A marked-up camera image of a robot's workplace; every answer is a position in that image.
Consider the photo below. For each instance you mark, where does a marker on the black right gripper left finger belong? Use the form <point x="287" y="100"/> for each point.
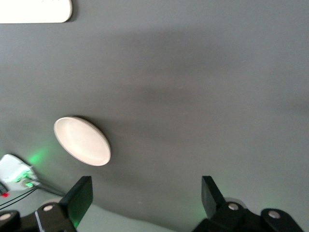
<point x="79" y="198"/>

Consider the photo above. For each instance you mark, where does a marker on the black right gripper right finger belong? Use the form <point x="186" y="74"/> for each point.
<point x="212" y="200"/>

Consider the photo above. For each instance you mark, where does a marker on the round cream plate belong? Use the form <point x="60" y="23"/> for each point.
<point x="82" y="142"/>

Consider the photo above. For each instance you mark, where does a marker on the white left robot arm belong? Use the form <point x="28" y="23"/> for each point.
<point x="12" y="166"/>

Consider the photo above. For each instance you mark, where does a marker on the cream tray with rabbit print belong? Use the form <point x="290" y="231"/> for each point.
<point x="36" y="10"/>

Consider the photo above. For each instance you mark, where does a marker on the dark grey table mat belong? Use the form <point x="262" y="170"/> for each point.
<point x="193" y="72"/>

